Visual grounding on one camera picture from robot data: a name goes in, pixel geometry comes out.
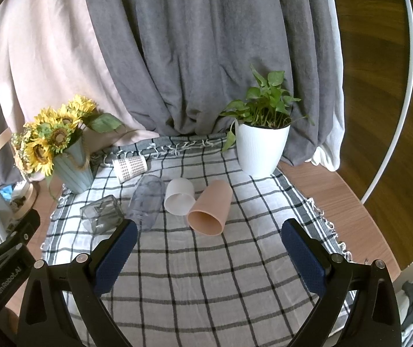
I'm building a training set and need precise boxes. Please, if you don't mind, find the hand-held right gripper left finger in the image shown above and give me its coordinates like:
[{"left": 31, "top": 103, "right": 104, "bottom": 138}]
[{"left": 18, "top": 219, "right": 138, "bottom": 347}]

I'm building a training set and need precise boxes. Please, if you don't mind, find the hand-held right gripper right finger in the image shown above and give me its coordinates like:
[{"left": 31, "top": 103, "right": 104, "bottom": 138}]
[{"left": 281, "top": 218, "right": 402, "bottom": 347}]

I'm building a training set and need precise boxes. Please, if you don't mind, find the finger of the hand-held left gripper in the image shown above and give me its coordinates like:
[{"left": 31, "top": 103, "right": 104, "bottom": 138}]
[{"left": 2, "top": 209, "right": 41, "bottom": 252}]

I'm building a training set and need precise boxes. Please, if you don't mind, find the grey square glass cup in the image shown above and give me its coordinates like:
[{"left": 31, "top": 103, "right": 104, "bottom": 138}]
[{"left": 80, "top": 195, "right": 125, "bottom": 234}]

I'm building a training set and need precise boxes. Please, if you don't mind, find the clear plastic cup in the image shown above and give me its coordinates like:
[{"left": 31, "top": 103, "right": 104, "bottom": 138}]
[{"left": 124, "top": 175, "right": 166, "bottom": 232}]

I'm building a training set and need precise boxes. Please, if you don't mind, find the white frosted cup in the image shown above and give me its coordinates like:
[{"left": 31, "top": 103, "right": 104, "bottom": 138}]
[{"left": 165, "top": 178, "right": 196, "bottom": 216}]

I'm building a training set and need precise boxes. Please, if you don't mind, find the white dotted paper cup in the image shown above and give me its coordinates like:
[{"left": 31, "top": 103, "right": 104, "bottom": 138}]
[{"left": 113, "top": 155, "right": 148, "bottom": 184}]

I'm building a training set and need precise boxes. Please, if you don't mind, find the pink plastic cup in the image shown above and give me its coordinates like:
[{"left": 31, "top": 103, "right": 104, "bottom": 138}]
[{"left": 187, "top": 180, "right": 234, "bottom": 237}]

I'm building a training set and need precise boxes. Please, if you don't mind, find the round beige tin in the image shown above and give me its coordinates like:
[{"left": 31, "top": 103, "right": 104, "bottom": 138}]
[{"left": 9, "top": 181, "right": 38, "bottom": 221}]

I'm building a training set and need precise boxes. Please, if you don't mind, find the light blue ribbed vase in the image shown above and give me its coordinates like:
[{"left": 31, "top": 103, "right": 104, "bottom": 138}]
[{"left": 53, "top": 139, "right": 96, "bottom": 194}]

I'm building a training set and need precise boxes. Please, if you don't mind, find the black white checkered cloth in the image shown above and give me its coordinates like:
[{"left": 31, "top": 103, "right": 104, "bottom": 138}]
[{"left": 40, "top": 134, "right": 355, "bottom": 347}]

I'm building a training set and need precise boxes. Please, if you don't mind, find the artificial sunflower bouquet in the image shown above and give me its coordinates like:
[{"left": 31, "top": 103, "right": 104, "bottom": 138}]
[{"left": 11, "top": 95, "right": 126, "bottom": 178}]

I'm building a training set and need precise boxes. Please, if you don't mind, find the white ribbed plant pot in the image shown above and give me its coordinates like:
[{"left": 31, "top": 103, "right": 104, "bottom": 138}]
[{"left": 235, "top": 121, "right": 291, "bottom": 178}]

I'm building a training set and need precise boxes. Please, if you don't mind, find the green pothos plant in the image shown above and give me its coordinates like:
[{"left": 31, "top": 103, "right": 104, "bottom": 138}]
[{"left": 219, "top": 64, "right": 316, "bottom": 152}]

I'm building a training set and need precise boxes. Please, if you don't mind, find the pink curtain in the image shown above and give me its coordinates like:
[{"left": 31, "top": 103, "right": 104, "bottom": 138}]
[{"left": 0, "top": 0, "right": 161, "bottom": 182}]

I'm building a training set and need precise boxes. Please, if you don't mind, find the white curtain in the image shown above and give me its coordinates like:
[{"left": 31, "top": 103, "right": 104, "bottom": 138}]
[{"left": 308, "top": 0, "right": 346, "bottom": 172}]

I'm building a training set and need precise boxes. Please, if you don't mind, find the white hoop tube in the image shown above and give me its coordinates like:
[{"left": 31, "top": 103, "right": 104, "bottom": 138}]
[{"left": 360, "top": 0, "right": 413, "bottom": 203}]

